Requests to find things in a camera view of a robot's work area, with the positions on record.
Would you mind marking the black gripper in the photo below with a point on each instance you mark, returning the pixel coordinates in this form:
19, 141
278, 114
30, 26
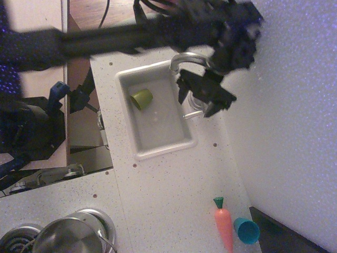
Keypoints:
220, 36

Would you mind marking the blue clamp handle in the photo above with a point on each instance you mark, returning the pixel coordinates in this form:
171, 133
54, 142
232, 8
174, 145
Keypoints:
57, 92

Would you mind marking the silver stove burner front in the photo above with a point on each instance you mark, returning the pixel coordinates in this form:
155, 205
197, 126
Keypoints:
21, 238

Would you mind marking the orange toy carrot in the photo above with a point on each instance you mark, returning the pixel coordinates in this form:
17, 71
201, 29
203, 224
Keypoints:
224, 224

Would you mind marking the green plastic cup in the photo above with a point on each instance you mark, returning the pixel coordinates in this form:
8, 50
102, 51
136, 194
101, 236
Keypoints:
142, 99

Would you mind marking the stainless steel pot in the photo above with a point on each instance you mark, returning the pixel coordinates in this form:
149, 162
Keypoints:
69, 235

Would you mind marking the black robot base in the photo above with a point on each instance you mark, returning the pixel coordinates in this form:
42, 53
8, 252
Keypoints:
32, 130

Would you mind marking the silver toy faucet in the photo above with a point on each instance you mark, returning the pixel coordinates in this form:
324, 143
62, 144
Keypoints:
189, 83

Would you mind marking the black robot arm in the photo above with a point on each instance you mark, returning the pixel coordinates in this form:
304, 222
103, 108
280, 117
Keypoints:
43, 49

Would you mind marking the teal plastic cup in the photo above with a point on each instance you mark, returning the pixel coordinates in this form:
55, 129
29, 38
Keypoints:
247, 230

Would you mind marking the white toy sink basin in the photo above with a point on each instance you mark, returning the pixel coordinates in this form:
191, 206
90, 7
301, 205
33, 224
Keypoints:
160, 127

